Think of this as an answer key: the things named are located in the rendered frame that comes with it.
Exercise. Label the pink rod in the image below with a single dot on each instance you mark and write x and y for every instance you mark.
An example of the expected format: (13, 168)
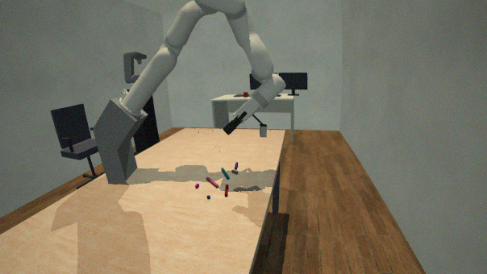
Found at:
(212, 182)

